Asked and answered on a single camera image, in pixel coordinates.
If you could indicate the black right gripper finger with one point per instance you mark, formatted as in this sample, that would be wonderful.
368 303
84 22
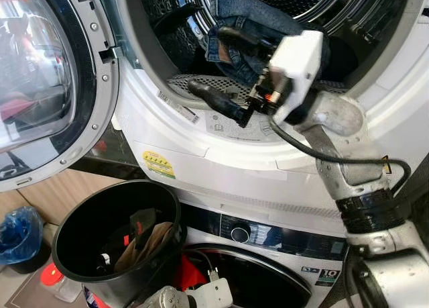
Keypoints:
241 38
214 98

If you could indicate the blue denim jeans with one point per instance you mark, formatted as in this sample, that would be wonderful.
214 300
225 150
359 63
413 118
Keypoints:
248 16

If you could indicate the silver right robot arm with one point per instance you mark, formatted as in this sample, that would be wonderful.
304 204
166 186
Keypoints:
348 167

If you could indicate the white washing machine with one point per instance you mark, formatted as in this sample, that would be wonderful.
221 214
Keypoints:
295 241

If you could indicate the grey perforated lint filter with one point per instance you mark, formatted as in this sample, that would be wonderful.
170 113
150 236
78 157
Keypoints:
221 80

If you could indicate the white instruction sticker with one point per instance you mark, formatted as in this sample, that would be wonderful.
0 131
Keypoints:
221 127

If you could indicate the white barcode label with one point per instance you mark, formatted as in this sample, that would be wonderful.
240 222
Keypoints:
177 107

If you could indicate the white tumble dryer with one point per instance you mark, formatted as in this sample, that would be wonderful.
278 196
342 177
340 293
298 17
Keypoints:
221 157

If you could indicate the yellow round sticker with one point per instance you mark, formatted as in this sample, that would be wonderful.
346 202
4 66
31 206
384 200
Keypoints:
158 164

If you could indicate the round glass dryer door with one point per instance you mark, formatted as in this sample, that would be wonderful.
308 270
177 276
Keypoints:
100 86

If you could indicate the black washer control knob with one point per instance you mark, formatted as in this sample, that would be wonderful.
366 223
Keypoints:
240 233

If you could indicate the yellow triangle warning sticker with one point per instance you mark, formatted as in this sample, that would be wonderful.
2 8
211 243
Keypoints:
387 166

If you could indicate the brown cloth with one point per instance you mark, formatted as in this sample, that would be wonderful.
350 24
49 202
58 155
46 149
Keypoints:
144 247

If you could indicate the black plastic bucket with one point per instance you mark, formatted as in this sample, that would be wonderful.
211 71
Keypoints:
87 221

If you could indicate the red plastic stool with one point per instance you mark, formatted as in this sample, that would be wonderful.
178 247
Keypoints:
188 274

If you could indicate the dark round washer door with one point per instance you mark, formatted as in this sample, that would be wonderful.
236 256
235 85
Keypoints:
268 281

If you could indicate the black number ten sticker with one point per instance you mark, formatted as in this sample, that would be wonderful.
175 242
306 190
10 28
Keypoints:
328 276

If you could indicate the red round lid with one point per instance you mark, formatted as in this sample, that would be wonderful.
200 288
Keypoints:
51 274

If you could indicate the small black bin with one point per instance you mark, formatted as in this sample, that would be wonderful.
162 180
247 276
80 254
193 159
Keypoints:
30 266

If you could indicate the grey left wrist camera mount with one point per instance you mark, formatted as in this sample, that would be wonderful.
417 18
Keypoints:
214 294

